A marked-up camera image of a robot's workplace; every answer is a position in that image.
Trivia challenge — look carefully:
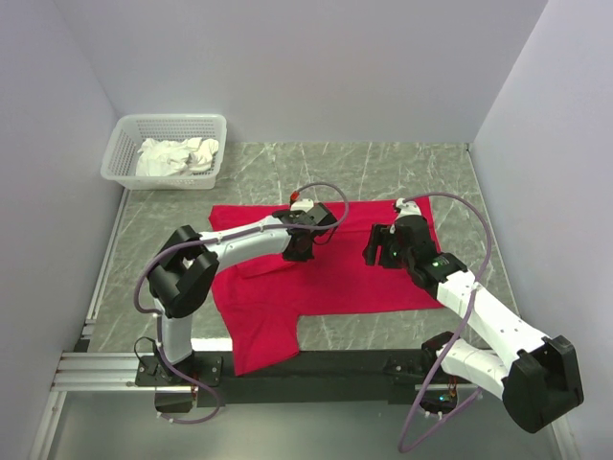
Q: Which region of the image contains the red t shirt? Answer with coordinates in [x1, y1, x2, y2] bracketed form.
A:
[213, 200, 440, 376]

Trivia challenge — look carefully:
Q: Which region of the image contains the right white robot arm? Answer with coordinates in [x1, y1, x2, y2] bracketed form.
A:
[363, 215, 584, 433]

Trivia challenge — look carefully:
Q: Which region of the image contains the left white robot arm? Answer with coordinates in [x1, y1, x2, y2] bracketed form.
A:
[134, 199, 347, 385]

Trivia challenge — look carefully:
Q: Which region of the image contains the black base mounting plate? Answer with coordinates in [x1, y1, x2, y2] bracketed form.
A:
[134, 349, 473, 413]

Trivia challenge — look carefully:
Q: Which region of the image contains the white t shirt in basket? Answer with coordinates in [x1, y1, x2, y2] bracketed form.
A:
[135, 137, 219, 177]

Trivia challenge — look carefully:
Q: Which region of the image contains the white plastic laundry basket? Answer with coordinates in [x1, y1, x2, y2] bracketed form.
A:
[101, 114, 227, 190]

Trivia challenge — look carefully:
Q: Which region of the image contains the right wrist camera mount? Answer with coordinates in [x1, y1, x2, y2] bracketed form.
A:
[394, 198, 422, 219]

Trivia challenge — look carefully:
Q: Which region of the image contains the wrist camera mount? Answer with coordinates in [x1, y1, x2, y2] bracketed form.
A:
[394, 198, 422, 219]
[289, 192, 315, 213]

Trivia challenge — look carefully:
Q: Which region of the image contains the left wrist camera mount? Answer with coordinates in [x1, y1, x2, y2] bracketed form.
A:
[289, 192, 315, 213]

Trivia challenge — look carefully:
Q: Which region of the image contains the aluminium frame rail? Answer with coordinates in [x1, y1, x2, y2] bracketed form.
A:
[51, 348, 145, 394]

